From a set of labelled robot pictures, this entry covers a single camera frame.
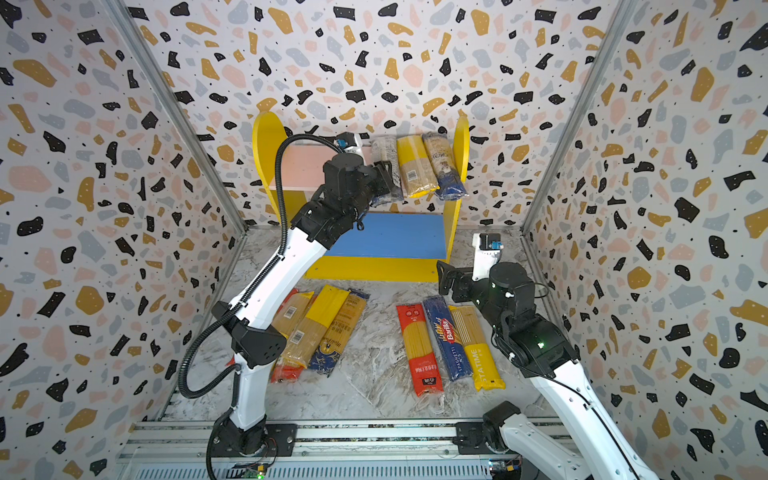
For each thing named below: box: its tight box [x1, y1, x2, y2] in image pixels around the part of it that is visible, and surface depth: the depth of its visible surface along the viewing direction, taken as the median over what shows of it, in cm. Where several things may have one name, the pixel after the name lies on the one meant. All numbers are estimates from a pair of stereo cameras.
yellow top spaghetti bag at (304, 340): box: [283, 284, 350, 369], surface depth 92 cm
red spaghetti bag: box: [396, 303, 444, 397], surface depth 89 cm
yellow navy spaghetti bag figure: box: [422, 131, 469, 201], surface depth 76 cm
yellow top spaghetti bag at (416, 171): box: [397, 134, 440, 198], surface depth 77 cm
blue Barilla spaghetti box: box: [422, 295, 475, 384], surface depth 89 cm
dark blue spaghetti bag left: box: [308, 288, 371, 378], surface depth 92 cm
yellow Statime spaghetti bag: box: [448, 305, 506, 391], surface depth 88 cm
